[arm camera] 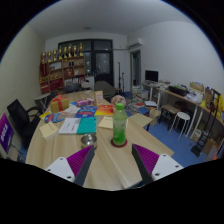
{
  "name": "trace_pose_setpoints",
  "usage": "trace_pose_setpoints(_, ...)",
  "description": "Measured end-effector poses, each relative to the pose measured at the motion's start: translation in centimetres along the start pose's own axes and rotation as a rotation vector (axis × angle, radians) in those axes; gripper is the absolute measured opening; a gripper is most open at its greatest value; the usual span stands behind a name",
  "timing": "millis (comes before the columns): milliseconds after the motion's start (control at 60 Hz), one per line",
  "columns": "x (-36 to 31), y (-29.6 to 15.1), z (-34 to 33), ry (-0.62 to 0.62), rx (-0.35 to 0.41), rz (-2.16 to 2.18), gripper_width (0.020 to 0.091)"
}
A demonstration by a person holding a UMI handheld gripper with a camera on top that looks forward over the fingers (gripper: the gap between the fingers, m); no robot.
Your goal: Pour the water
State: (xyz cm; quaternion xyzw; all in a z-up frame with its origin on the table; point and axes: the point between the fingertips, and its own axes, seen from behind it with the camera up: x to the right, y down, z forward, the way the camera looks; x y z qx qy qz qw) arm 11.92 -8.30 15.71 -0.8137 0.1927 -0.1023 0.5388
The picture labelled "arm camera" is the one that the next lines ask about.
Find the beige envelope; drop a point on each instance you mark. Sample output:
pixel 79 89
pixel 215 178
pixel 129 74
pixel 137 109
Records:
pixel 106 122
pixel 49 130

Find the small standing card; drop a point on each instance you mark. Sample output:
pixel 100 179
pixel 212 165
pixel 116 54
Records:
pixel 98 98

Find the pink flower bouquet pot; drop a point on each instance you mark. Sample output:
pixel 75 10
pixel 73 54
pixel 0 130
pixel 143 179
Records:
pixel 118 99

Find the black computer monitor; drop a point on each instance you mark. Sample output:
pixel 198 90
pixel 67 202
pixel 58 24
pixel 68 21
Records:
pixel 151 75

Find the white book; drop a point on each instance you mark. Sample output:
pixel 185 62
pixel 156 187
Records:
pixel 69 126

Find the teal book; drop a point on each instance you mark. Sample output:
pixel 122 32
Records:
pixel 87 125

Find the white paper sheet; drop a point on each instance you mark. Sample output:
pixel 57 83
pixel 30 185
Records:
pixel 71 109

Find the small grey folding table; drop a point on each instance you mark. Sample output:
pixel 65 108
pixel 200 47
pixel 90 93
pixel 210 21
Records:
pixel 42 97

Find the wooden shelf unit with trophies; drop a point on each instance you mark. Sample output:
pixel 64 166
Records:
pixel 61 70

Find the white desk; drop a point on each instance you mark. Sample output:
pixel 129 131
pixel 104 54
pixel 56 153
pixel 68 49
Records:
pixel 151 85

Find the long wooden side desk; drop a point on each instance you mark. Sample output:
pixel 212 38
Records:
pixel 186 100

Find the small wooden-top bench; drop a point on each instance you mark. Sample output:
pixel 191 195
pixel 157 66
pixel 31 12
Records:
pixel 170 108

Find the pile of books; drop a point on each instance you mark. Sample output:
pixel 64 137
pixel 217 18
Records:
pixel 138 96

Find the blue red patterned book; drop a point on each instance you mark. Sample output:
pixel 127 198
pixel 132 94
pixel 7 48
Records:
pixel 54 117

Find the flat round red coaster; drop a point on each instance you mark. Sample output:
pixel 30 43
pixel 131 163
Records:
pixel 113 144

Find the black thin stand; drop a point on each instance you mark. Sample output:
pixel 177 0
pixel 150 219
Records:
pixel 119 78

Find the black office chair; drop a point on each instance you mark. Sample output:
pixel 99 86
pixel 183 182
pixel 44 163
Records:
pixel 21 118

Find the purple sign board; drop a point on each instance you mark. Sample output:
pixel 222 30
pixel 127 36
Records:
pixel 6 133

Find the small steel cup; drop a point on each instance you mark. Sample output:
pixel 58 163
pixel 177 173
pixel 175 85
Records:
pixel 89 140

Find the white air conditioner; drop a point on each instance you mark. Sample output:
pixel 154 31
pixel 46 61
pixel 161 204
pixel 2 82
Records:
pixel 135 42

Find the orange yellow book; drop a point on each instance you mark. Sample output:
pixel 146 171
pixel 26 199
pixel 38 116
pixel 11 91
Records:
pixel 104 110

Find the yellow gift box red ribbon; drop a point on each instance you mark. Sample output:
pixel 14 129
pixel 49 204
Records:
pixel 60 105

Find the low wooden side table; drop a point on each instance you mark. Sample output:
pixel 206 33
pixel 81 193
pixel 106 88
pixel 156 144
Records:
pixel 140 119

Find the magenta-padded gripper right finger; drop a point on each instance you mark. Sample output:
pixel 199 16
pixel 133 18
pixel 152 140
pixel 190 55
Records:
pixel 146 158

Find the yellow paper sheet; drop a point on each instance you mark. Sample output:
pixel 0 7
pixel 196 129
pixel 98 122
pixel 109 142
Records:
pixel 45 115

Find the pink box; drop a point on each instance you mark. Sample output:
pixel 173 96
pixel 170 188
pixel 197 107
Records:
pixel 84 102

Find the brown chair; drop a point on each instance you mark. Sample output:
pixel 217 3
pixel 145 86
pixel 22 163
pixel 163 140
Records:
pixel 104 88

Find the black printer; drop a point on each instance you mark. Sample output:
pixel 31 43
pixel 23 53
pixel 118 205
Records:
pixel 178 90

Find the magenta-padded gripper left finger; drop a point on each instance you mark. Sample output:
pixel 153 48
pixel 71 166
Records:
pixel 80 160

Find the white round stool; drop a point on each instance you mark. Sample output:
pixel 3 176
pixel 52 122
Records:
pixel 181 116

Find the green drink bottle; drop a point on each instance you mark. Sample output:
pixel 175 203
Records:
pixel 119 126

